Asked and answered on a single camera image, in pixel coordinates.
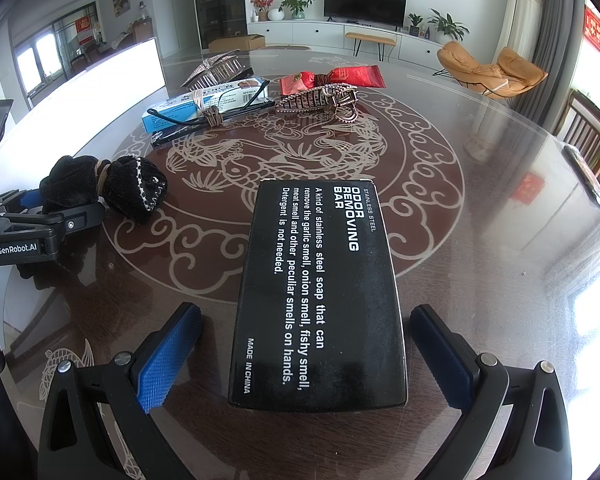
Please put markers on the blue and white carton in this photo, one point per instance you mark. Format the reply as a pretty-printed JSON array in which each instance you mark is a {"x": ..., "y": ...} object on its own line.
[{"x": 180, "y": 110}]

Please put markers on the dark display cabinet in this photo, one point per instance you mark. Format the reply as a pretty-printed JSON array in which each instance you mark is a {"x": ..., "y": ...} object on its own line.
[{"x": 220, "y": 5}]

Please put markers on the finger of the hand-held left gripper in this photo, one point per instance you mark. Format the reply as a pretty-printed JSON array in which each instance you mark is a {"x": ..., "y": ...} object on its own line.
[
  {"x": 30, "y": 199},
  {"x": 82, "y": 217}
]

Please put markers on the wooden chair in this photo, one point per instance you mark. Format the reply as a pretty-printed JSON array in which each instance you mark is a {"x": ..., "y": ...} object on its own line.
[{"x": 587, "y": 125}]

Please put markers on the orange lounge chair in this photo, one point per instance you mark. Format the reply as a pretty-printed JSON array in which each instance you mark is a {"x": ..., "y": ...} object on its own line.
[{"x": 485, "y": 72}]

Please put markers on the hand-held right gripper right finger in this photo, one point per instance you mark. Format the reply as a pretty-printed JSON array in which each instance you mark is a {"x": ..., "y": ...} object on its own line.
[{"x": 442, "y": 360}]

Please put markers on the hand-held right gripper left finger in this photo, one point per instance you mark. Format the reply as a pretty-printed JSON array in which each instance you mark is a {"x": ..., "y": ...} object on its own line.
[{"x": 170, "y": 355}]

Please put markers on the black television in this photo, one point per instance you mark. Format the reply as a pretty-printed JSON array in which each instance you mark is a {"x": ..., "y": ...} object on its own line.
[{"x": 365, "y": 2}]

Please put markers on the red door poster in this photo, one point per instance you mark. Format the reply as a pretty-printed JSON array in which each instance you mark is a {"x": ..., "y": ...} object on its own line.
[{"x": 84, "y": 30}]

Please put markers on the small potted plant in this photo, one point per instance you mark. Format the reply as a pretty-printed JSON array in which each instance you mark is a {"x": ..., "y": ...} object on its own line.
[{"x": 415, "y": 24}]

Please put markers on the white curtain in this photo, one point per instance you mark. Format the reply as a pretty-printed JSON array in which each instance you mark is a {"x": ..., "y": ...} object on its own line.
[{"x": 522, "y": 15}]

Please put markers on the round white vase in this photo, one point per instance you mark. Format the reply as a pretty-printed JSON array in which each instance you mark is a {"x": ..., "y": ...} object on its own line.
[{"x": 275, "y": 15}]

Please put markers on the green potted plant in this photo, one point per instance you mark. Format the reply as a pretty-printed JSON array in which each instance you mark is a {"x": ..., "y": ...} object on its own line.
[{"x": 296, "y": 4}]

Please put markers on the bronze claw hair clip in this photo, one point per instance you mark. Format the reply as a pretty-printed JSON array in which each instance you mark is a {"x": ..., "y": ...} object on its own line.
[{"x": 315, "y": 102}]

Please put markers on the silver star hair clip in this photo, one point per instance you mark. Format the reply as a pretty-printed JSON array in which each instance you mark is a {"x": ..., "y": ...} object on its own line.
[{"x": 212, "y": 67}]

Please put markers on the grey curtain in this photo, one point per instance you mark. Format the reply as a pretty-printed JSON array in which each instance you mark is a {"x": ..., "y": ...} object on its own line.
[{"x": 555, "y": 35}]

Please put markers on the red flowers in vase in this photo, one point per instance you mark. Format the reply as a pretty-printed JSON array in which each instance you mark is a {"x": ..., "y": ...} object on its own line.
[{"x": 264, "y": 4}]

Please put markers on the black box with white print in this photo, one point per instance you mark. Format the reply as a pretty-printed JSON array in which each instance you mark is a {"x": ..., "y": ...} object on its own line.
[{"x": 320, "y": 300}]

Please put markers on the brown patterned desktop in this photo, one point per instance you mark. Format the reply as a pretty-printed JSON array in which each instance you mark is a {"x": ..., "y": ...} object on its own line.
[{"x": 480, "y": 260}]

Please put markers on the black velvet scrunchie bundle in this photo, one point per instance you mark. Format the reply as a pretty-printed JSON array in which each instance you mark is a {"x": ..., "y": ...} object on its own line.
[{"x": 130, "y": 185}]

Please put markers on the wooden bench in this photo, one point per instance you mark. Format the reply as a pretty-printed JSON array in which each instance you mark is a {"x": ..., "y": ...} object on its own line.
[{"x": 370, "y": 38}]

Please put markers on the white television cabinet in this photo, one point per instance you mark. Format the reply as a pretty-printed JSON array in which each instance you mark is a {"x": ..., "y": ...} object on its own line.
[{"x": 330, "y": 30}]

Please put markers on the black eyeglasses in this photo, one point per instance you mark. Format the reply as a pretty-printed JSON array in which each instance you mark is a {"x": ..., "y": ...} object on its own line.
[{"x": 250, "y": 105}]

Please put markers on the large leafy potted plant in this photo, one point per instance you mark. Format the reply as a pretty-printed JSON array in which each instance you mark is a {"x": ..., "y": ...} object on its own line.
[{"x": 447, "y": 25}]

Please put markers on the red wall hanging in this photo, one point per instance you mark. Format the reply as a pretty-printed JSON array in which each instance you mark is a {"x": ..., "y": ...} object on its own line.
[{"x": 594, "y": 28}]

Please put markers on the cardboard box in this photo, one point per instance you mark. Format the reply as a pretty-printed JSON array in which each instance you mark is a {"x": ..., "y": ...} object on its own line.
[{"x": 237, "y": 42}]

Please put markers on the white door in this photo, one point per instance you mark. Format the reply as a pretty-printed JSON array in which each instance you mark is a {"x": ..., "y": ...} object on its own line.
[{"x": 180, "y": 10}]

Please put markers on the red snack packet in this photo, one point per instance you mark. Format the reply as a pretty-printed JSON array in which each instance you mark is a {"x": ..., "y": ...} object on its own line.
[
  {"x": 297, "y": 83},
  {"x": 357, "y": 76}
]

